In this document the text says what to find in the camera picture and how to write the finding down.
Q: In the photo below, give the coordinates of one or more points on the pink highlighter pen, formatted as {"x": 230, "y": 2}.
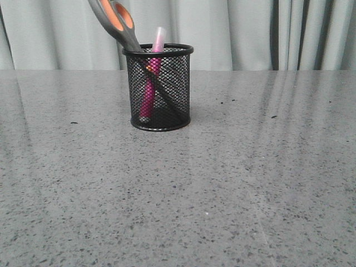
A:
{"x": 153, "y": 67}

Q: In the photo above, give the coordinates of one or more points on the grey orange scissors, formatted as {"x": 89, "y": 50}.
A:
{"x": 117, "y": 22}

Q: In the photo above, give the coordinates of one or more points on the black mesh pen holder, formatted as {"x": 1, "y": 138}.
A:
{"x": 172, "y": 98}

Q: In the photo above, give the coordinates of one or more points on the grey curtain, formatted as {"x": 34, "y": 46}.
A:
{"x": 225, "y": 35}

